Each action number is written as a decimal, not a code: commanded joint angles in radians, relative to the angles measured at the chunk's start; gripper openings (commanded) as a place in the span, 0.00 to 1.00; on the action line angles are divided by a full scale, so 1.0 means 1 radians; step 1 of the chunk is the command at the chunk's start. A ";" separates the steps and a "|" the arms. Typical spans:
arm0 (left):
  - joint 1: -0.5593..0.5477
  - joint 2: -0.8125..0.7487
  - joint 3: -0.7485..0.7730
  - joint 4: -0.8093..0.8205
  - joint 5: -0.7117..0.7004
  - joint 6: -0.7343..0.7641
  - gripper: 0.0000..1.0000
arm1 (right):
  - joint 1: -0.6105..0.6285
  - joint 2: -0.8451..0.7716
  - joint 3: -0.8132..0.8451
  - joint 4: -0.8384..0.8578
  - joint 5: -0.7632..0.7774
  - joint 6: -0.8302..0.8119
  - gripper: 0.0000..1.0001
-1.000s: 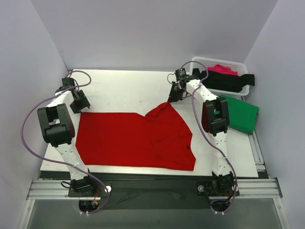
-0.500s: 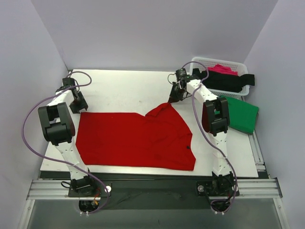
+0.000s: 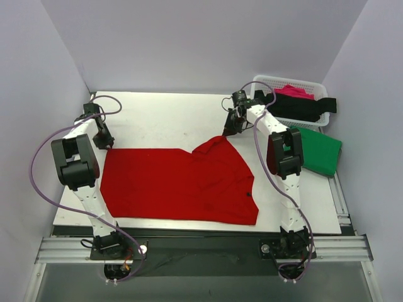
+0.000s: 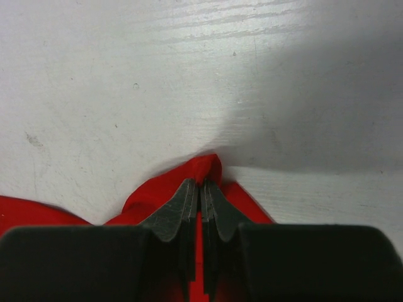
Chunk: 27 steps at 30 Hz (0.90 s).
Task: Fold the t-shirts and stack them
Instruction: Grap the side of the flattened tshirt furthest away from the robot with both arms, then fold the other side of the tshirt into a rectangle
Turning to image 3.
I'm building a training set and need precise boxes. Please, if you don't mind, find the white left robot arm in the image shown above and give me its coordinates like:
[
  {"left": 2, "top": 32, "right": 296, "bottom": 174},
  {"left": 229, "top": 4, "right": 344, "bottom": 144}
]
[{"left": 51, "top": 103, "right": 127, "bottom": 259}]

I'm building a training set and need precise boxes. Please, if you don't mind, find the red t shirt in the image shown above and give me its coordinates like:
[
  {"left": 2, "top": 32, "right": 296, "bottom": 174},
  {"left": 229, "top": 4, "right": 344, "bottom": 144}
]
[{"left": 100, "top": 136, "right": 259, "bottom": 225}]

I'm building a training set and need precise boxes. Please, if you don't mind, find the green folded t shirt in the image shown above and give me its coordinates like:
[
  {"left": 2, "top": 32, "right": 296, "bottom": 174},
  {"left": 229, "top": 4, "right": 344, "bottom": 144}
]
[{"left": 292, "top": 126, "right": 343, "bottom": 177}]

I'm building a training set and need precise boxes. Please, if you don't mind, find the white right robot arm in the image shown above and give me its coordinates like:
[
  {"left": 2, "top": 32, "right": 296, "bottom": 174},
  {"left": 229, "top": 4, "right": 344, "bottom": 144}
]
[{"left": 223, "top": 90, "right": 311, "bottom": 257}]

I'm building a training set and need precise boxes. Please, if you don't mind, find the pink t shirt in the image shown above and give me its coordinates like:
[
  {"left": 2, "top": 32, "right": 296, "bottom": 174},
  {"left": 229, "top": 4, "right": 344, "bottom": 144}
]
[{"left": 275, "top": 84, "right": 315, "bottom": 100}]

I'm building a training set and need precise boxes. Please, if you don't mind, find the white plastic basket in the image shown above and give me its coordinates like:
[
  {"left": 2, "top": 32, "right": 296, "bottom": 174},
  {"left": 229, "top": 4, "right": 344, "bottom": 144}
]
[{"left": 250, "top": 75, "right": 337, "bottom": 130}]

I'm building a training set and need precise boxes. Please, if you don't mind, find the black t shirt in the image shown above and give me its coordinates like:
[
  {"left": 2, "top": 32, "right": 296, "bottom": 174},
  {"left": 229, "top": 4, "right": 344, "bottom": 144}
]
[{"left": 268, "top": 93, "right": 337, "bottom": 122}]

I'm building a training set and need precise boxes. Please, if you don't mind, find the aluminium frame rail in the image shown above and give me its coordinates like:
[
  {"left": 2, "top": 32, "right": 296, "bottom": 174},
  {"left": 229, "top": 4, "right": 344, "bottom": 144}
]
[{"left": 314, "top": 174, "right": 373, "bottom": 262}]

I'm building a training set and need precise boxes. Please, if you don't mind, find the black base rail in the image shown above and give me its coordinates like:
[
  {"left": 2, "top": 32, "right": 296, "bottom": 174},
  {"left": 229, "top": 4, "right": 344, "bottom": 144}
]
[{"left": 53, "top": 226, "right": 317, "bottom": 279}]

